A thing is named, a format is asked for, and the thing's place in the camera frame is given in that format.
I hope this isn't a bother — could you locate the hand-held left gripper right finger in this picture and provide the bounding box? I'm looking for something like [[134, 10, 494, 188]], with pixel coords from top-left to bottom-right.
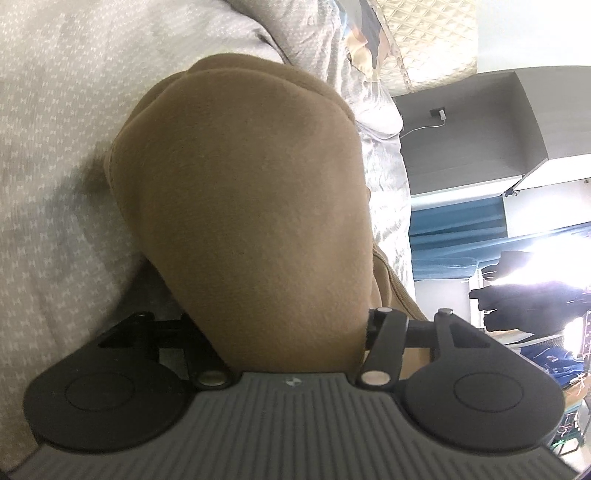
[[359, 307, 490, 388]]

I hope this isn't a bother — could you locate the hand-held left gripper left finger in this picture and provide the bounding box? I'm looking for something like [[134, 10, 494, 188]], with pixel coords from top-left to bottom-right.
[[98, 312, 232, 390]]

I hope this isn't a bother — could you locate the brown hoodie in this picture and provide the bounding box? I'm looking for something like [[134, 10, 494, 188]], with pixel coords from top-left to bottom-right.
[[104, 53, 435, 376]]

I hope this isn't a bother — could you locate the blue curtain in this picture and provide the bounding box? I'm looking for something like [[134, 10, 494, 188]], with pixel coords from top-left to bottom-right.
[[409, 194, 509, 283]]

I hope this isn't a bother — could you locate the blue printed garment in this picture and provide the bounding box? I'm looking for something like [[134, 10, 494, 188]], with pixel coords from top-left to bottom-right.
[[521, 339, 591, 385]]

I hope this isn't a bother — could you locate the pale bed cover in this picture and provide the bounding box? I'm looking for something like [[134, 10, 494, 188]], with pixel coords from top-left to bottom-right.
[[0, 0, 296, 462]]

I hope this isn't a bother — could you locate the cream quilted headboard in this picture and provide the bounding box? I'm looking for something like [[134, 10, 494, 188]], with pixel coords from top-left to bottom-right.
[[369, 0, 479, 94]]

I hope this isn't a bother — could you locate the white charger cable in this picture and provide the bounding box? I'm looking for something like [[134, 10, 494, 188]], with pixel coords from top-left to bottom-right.
[[398, 119, 444, 140]]

